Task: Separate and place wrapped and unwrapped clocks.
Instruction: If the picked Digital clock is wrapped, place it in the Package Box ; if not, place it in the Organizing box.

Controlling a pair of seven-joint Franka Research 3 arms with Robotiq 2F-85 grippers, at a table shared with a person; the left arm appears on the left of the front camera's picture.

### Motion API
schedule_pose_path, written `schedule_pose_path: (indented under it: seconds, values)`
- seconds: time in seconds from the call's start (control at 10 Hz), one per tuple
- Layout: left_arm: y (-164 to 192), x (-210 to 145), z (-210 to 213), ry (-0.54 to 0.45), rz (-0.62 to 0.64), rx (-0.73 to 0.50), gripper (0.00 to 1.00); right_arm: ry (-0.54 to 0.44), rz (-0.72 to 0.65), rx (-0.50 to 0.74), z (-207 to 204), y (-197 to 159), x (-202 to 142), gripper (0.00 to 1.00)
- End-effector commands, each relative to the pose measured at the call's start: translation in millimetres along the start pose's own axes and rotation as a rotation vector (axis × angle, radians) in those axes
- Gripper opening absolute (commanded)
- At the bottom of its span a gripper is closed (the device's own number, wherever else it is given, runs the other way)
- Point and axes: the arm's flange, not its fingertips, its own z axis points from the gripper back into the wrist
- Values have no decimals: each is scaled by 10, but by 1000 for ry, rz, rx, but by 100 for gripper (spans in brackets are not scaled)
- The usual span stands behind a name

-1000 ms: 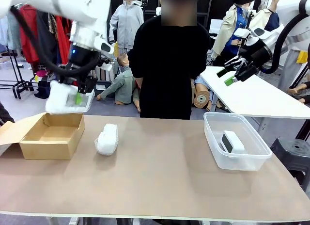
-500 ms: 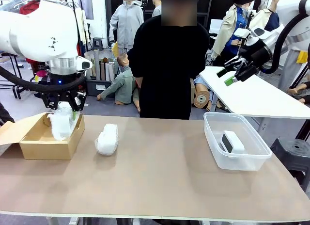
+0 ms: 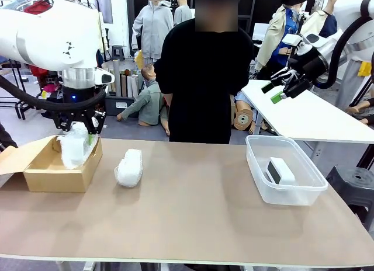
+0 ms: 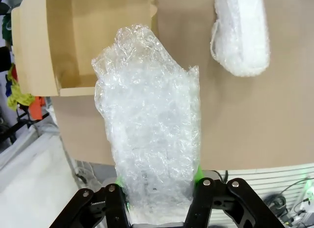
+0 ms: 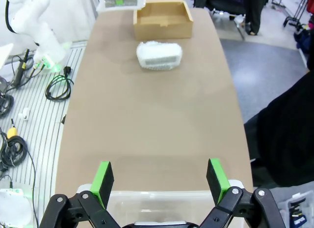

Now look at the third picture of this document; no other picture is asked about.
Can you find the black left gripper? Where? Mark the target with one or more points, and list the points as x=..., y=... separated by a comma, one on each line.
x=79, y=93

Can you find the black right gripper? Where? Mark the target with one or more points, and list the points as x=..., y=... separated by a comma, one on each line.
x=309, y=66

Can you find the bubble-wrapped clock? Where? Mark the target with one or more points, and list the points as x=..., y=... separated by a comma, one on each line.
x=74, y=148
x=128, y=168

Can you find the white digital clock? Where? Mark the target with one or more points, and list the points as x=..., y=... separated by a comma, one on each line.
x=282, y=170

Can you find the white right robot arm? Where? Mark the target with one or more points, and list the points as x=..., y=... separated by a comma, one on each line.
x=350, y=14

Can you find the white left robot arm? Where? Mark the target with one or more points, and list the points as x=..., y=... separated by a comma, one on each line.
x=58, y=34

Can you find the white table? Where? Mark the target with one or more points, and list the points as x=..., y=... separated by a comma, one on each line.
x=306, y=119

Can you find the dark grey storage bin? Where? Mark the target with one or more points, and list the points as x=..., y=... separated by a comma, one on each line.
x=117, y=106

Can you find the mannequin in beige coat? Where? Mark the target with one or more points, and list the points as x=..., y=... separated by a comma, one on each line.
x=273, y=40

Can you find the lying mannequin in light blue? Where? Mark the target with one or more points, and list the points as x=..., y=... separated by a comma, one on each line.
x=242, y=100

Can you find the tall grey tube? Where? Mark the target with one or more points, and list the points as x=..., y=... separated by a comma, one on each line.
x=117, y=78

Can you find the brown cardboard tube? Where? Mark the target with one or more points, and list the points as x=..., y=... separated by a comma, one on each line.
x=124, y=84

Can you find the open brown cardboard box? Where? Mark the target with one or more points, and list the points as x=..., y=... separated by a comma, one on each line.
x=55, y=177

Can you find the white monitor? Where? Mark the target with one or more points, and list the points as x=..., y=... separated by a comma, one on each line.
x=258, y=31

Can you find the small cardboard box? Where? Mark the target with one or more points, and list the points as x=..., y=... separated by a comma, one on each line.
x=232, y=110

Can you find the white paper roll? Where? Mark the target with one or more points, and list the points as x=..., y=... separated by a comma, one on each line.
x=135, y=84

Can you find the mannequin in navy top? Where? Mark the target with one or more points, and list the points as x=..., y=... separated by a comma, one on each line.
x=328, y=22

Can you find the sitting mannequin in green jacket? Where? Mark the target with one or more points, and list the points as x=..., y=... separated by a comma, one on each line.
x=149, y=101

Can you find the yellow object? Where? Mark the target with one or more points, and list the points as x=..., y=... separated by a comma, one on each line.
x=365, y=69

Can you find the lying bare mannequin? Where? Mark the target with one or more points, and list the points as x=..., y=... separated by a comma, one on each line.
x=362, y=109

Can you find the small grey stool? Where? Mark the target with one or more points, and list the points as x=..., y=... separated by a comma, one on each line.
x=117, y=52

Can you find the person in black sweater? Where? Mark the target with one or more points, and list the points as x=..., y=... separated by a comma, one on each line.
x=204, y=78

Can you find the yellow bag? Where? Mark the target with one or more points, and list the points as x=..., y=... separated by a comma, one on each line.
x=140, y=59

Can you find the clear plastic container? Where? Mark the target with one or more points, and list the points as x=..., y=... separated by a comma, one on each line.
x=292, y=195

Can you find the black plastic stool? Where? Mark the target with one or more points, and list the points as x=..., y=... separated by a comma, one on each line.
x=356, y=183

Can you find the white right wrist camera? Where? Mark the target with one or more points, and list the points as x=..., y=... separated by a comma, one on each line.
x=290, y=38

